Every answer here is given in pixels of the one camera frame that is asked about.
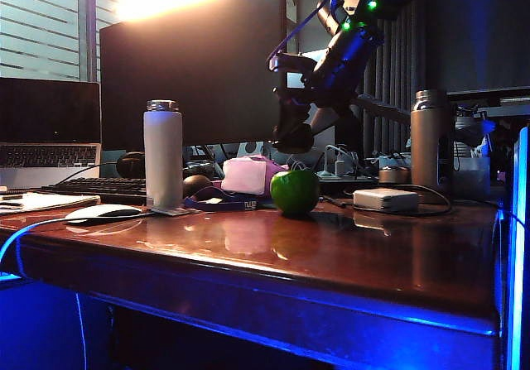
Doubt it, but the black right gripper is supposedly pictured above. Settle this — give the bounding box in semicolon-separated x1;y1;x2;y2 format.
272;25;383;139

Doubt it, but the green apple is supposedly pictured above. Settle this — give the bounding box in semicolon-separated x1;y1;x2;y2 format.
269;169;321;217

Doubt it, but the bronze thermos bottle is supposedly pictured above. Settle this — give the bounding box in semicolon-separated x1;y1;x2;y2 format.
410;89;453;193

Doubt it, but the white thermos bottle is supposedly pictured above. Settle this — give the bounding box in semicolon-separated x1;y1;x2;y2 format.
143;99;184;214

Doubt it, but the black power strip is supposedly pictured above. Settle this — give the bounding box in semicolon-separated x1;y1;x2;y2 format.
316;170;380;192

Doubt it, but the black slanted bar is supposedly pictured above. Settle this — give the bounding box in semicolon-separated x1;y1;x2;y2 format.
351;94;412;123

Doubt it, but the pink tissue pack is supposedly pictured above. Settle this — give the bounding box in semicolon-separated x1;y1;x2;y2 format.
220;154;289;196

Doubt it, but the white power adapter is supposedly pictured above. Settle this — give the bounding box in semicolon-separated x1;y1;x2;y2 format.
353;187;420;213

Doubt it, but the large black monitor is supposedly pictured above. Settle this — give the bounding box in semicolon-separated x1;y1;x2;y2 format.
99;0;289;151

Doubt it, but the dark brown round ball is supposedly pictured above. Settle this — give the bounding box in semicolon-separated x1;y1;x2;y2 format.
182;174;214;199

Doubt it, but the clear plastic container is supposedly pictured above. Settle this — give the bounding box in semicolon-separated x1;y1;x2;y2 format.
453;156;492;199

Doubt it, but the black round speaker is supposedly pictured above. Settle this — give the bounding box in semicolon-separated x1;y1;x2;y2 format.
116;151;147;179

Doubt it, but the black keyboard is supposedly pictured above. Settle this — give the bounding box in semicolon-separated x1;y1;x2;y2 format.
36;176;148;205

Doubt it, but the white computer mouse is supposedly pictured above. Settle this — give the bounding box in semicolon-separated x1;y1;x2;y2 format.
65;204;142;224

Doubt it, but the open silver laptop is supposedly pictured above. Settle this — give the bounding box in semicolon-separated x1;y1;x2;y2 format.
0;76;103;189

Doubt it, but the white paper notebook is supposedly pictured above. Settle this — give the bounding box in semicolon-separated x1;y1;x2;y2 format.
0;191;102;215

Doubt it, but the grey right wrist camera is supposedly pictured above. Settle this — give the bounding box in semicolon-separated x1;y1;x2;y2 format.
267;52;319;92

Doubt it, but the purple lanyard with badge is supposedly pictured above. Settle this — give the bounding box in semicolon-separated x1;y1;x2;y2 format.
182;185;274;213

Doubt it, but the grey window frame post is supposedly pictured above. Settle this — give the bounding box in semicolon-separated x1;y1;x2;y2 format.
77;0;98;83

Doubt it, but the blue-lit vertical frame post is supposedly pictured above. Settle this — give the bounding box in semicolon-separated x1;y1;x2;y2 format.
508;125;530;370

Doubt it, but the thin white cable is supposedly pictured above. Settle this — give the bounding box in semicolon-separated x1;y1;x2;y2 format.
0;210;157;370

